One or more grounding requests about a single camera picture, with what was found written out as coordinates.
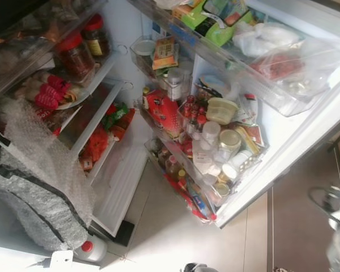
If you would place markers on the jar with metal lid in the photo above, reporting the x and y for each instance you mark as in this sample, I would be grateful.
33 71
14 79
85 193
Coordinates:
175 84

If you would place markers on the red and green food packet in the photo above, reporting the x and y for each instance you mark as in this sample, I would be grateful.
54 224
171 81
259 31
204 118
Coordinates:
99 141

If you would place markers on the white plate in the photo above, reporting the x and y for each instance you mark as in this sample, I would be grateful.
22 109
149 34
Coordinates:
73 101

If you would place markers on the small dark jar red lid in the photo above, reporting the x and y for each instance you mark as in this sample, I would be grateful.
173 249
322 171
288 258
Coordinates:
95 39

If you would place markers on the orange snack packet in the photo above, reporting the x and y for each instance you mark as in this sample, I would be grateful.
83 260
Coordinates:
165 54

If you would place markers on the white bottle with red cap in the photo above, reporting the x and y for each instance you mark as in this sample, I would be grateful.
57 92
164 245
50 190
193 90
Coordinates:
90 249

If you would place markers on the tall white plastic bottle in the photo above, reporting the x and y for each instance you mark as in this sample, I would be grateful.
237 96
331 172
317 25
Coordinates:
211 133

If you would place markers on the green carton box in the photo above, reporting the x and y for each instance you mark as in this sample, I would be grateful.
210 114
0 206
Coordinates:
215 25

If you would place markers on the white plastic bag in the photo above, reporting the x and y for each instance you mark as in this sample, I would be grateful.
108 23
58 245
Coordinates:
266 38

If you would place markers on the large jar with red lid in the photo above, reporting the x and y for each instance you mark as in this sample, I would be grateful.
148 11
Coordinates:
76 56

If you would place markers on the cream lidded plastic container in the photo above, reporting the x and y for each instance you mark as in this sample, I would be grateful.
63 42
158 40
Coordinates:
222 110

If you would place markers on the glass jar with gold lid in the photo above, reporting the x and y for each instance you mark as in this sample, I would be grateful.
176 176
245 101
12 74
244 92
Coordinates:
229 140

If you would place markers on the red snack packet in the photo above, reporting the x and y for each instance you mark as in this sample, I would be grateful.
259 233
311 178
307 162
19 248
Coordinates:
160 113

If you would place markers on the long red and blue packet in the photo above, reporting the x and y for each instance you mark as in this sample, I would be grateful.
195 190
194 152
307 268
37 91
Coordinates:
192 201

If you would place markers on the white fridge door with shelves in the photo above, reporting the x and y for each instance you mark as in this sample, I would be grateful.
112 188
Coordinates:
306 130

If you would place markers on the white fridge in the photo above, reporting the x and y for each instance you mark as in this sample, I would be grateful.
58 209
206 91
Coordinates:
124 187

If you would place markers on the clear bubble wrap sheet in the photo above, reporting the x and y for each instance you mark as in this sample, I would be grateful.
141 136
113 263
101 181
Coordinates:
39 147

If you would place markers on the red wrapped roll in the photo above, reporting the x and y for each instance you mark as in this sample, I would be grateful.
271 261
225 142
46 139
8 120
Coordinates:
46 102
52 93
59 84

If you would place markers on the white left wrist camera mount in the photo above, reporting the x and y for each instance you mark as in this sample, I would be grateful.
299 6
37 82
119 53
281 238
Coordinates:
62 262

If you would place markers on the clear bag with red meat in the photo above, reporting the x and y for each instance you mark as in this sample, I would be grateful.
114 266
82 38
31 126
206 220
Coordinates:
283 67

